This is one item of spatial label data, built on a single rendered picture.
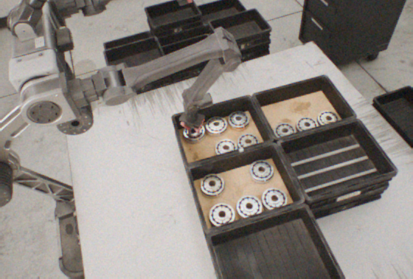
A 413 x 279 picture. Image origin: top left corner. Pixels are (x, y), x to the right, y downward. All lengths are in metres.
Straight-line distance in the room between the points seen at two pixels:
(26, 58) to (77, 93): 0.20
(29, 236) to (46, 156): 0.63
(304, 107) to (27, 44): 1.24
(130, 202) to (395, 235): 1.15
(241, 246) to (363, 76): 2.23
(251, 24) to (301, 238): 1.87
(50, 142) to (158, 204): 1.58
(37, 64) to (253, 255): 0.99
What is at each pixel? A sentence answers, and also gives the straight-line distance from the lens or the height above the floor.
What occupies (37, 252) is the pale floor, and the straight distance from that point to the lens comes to 2.63.
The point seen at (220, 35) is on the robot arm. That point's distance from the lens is 1.08.
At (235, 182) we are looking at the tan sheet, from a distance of 1.55.
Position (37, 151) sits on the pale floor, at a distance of 3.07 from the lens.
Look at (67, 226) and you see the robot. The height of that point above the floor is 0.24.
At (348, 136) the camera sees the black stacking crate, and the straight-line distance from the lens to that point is 1.77.
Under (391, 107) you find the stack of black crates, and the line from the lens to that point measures 2.75.
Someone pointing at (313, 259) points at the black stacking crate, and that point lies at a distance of 1.45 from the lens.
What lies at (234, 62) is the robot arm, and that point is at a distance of 1.13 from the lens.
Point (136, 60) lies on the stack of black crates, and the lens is 2.71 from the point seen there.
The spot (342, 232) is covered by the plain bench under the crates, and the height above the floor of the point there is 0.70.
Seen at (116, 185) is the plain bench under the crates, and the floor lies 0.70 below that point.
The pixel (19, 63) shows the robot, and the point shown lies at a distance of 1.19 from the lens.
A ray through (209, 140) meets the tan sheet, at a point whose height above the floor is 0.83.
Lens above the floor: 2.18
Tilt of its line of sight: 50 degrees down
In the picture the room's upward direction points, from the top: 6 degrees counter-clockwise
